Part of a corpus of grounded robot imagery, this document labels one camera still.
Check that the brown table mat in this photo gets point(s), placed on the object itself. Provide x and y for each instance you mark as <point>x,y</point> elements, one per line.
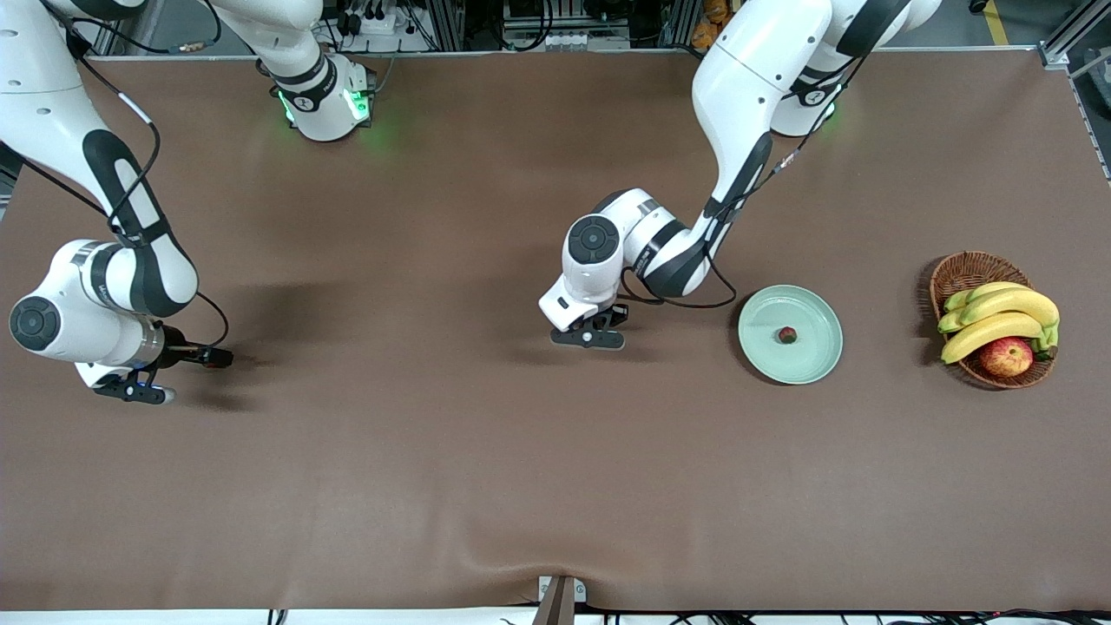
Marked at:
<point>521,451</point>

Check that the white connector strip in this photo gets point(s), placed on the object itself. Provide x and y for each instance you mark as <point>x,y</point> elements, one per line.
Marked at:
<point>564,40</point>

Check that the aluminium frame profile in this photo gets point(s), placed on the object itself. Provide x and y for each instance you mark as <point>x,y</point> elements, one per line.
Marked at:
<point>1072,35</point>

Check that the white power strip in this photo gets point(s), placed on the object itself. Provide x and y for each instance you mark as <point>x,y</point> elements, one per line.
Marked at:
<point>378,24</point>

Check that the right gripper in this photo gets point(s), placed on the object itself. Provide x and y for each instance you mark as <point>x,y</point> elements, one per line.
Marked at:
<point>184,354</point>

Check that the large yellow banana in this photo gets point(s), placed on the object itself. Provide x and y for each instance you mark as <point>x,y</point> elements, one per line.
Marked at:
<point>1015,304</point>

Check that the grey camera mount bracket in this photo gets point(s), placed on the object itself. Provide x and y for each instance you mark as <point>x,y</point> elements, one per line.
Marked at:
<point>555,603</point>

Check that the aluminium frame post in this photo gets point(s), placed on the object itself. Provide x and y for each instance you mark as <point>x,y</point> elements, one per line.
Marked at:
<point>447,26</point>
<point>681,22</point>

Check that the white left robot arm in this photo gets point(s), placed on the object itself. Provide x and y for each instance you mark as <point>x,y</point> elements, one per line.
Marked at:
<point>746,78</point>

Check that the red yellow apple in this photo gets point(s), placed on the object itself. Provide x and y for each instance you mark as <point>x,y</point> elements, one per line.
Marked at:
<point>1007,358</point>

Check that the orange bread roll pile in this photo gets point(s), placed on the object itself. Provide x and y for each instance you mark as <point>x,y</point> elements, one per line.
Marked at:
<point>705,35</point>

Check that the pale green round plate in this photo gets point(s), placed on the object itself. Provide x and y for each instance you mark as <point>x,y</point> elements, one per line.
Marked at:
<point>803,360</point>

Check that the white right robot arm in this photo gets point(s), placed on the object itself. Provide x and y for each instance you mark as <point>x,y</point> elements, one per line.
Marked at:
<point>35,113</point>

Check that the brown wicker basket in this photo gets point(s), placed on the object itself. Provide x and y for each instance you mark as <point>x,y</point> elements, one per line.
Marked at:
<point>968,271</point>

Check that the small greenish yellow banana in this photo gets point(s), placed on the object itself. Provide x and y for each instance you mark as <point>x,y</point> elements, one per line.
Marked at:
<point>985,291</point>

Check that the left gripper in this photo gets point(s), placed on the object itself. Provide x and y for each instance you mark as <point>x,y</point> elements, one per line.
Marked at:
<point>617,313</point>

